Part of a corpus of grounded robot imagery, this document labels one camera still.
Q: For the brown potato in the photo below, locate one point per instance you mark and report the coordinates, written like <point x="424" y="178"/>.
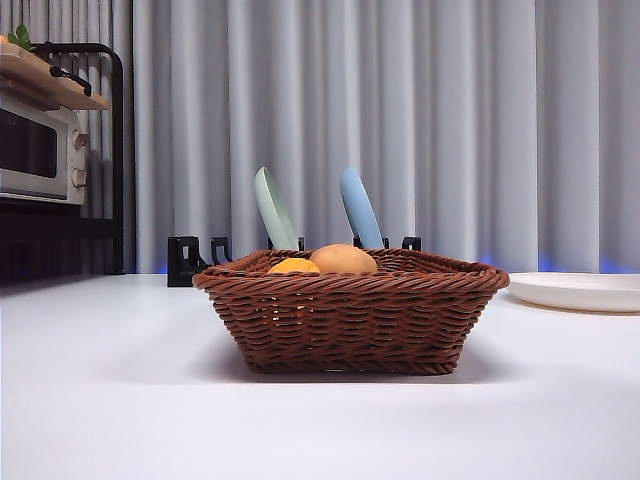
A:
<point x="345" y="259"/>

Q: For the orange corn cob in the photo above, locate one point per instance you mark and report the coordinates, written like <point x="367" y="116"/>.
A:
<point x="295" y="266"/>

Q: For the brown wicker basket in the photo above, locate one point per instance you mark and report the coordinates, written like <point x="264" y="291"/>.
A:
<point x="350" y="320"/>

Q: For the pale blue plate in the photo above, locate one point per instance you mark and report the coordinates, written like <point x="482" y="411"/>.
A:
<point x="360" y="210"/>

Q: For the pale green plate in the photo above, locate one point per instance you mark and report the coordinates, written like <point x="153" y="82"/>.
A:
<point x="275" y="210"/>

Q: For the black plate rack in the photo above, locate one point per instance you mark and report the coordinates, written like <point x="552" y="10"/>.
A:
<point x="182" y="260"/>

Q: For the grey pleated curtain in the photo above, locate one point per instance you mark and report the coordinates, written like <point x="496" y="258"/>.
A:
<point x="450" y="125"/>

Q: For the cream white plate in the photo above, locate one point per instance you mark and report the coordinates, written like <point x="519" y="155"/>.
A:
<point x="575" y="292"/>

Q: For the silver toaster oven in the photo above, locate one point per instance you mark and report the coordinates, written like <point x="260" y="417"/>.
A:
<point x="30" y="150"/>

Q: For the light wooden board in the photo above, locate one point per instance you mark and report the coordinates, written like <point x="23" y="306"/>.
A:
<point x="25" y="62"/>

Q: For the small green plant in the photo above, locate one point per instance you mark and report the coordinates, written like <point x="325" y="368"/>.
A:
<point x="21" y="34"/>

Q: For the black metal shelf frame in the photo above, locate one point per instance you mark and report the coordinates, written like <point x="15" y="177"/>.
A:
<point x="117" y="150"/>

